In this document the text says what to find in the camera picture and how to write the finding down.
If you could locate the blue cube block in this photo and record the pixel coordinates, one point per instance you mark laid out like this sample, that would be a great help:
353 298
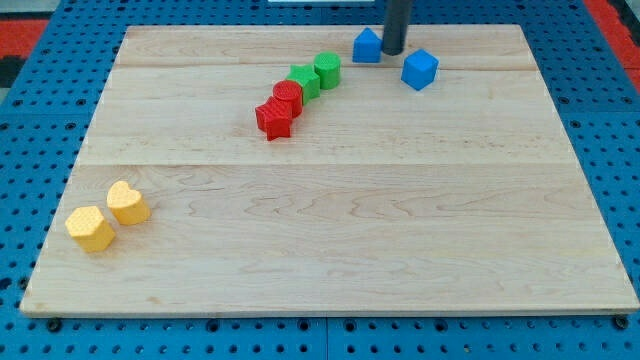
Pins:
419 69

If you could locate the blue triangle house block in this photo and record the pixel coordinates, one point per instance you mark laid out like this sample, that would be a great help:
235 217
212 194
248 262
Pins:
367 47

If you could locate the red star block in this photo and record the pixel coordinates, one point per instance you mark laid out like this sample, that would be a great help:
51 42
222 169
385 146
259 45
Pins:
274 117

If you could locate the red cylinder block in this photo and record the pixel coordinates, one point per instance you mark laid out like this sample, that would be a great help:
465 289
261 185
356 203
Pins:
290 92

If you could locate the green star block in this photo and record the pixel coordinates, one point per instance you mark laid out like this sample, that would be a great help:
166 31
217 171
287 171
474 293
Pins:
308 79

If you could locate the green cylinder block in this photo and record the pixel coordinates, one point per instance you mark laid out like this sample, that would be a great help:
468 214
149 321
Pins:
327 65

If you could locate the light wooden board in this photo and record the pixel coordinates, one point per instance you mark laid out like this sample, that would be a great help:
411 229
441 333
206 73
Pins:
461 199

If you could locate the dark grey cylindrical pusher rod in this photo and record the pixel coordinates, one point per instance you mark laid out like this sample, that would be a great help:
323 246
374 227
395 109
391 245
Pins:
395 27

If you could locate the yellow heart block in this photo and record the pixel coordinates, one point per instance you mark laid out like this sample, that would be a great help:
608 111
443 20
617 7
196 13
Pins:
127 205

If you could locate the yellow hexagon block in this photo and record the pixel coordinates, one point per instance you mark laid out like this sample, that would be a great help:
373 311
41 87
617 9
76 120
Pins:
90 229

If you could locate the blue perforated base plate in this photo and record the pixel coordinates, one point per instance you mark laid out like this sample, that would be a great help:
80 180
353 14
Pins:
48 109

